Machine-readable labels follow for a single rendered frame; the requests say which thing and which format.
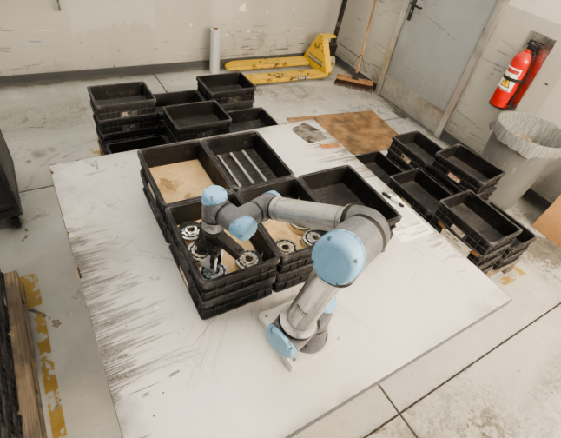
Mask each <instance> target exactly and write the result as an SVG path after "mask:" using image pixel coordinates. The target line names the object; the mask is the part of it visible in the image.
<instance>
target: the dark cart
mask: <svg viewBox="0 0 561 438"><path fill-rule="evenodd" d="M22 214H23V210H22V205H21V200H20V195H19V190H18V186H17V177H16V171H15V167H14V162H13V159H12V157H11V154H10V151H9V149H8V146H7V144H6V142H5V140H4V137H3V133H2V131H1V129H0V220H1V219H5V218H9V217H10V218H11V221H12V222H13V223H14V224H15V226H16V227H19V226H22V225H21V223H20V220H19V219H20V218H19V217H18V216H20V215H22Z"/></svg>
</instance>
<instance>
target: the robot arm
mask: <svg viewBox="0 0 561 438"><path fill-rule="evenodd" d="M266 219H271V220H275V221H279V222H287V223H291V224H295V225H300V226H304V227H308V228H312V229H319V230H324V231H328V232H327V233H326V234H325V235H323V236H322V237H321V238H320V239H319V241H318V242H317V243H316V244H315V245H314V247H313V251H312V260H313V271H312V272H311V274H310V275H309V277H308V278H307V280H306V281H305V283H304V285H303V286H302V288H301V289H300V292H299V293H298V295H297V296H296V297H295V299H294V301H293V302H292V303H289V304H288V305H286V306H285V307H284V308H283V309H282V310H281V312H280V313H279V315H278V317H277V318H276V319H275V320H274V321H273V322H272V323H269V325H268V326H267V327H266V330H265V335H266V338H267V340H268V342H269V344H270V345H271V346H272V348H273V349H274V350H275V351H276V352H277V353H278V354H280V355H282V356H284V357H286V358H291V357H293V356H294V355H296V354H297V353H298V351H300V352H301V353H305V354H314V353H317V352H319V351H321V350H322V349H323V348H324V347H325V345H326V343H327V338H328V331H327V326H328V324H329V322H330V320H331V318H332V316H333V312H334V311H335V310H336V305H337V299H336V295H337V294H338V292H339V291H340V290H341V289H344V288H347V287H349V286H351V285H352V284H353V283H354V282H355V281H356V279H357V278H358V277H359V276H360V274H361V273H362V272H363V270H364V269H365V268H366V267H367V266H368V265H369V264H370V263H371V262H372V261H373V260H374V259H375V258H376V257H377V256H378V255H379V254H380V253H381V252H382V251H383V250H384V249H385V248H386V246H387V244H388V243H389V240H390V234H391V232H390V227H389V224H388V222H387V220H386V218H385V217H384V216H383V215H382V214H381V213H380V212H379V211H377V210H375V209H371V208H368V207H366V206H362V205H357V204H348V205H346V206H345V207H342V206H336V205H331V204H325V203H319V202H309V201H302V200H297V199H291V198H286V197H282V196H281V195H280V194H279V193H277V192H276V191H274V190H271V191H268V192H266V193H263V194H261V195H260V196H258V197H256V198H255V199H253V200H251V201H249V202H247V203H245V204H243V205H241V206H240V207H236V206H235V205H233V204H232V203H231V202H230V201H229V200H228V196H227V191H226V190H225V189H224V188H223V187H221V186H218V185H211V186H208V187H206V188H205V189H204V190H203V192H202V199H201V221H200V223H199V224H198V225H197V229H198V230H199V235H198V237H197V239H196V241H195V253H198V254H200V255H203V256H206V255H208V256H207V258H206V260H204V261H200V265H201V266H202V267H204V268H206V269H209V270H210V273H211V274H214V273H215V272H216V267H217V266H216V265H217V261H218V262H221V261H222V257H223V252H224V250H225V251H226V252H227V253H229V254H230V255H231V256H232V257H233V258H234V259H235V260H237V259H239V258H240V257H241V256H242V254H243V252H244V248H243V247H242V246H241V245H240V244H239V243H238V242H236V241H235V240H234V239H233V238H232V237H231V236H229V235H228V234H227V233H226V232H225V231H224V229H225V230H226V231H228V232H229V234H230V235H232V236H234V237H236V238H237V239H239V240H240V241H246V240H248V239H250V238H251V236H253V235H254V233H255V231H256V230H257V224H258V223H260V222H262V221H264V220H266ZM198 238H199V239H198ZM200 238H201V239H200ZM196 249H197V250H196ZM216 257H217V258H216Z"/></svg>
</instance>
